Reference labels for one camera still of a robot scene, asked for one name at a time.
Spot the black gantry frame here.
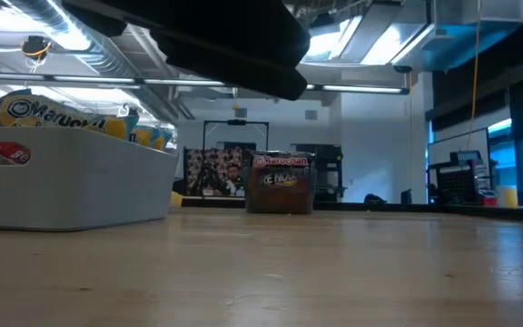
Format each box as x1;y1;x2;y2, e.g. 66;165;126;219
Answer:
202;118;271;154

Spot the black shelving unit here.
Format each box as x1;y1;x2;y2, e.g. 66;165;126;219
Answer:
292;143;347;203

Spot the poster with faces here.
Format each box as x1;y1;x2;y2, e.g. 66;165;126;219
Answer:
183;145;248;198

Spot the black ceiling camera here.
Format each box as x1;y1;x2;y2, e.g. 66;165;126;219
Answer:
20;35;53;63

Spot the yellow hanging cable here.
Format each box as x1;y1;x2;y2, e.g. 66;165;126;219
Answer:
468;0;483;137

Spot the suspended linear ceiling light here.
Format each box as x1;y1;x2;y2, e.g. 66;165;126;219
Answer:
0;71;410;95

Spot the black aluminium table frame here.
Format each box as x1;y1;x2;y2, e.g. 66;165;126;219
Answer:
170;194;523;224

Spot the yellow cylinder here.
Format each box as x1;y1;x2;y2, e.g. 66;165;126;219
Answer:
497;185;519;209

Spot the black wire shelf cart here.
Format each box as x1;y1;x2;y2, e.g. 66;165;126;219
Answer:
427;149;497;206

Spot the framed whiteboard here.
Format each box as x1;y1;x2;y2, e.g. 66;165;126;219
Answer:
427;128;491;192

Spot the grey plastic bin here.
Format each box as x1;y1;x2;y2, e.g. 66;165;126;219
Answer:
0;126;180;232

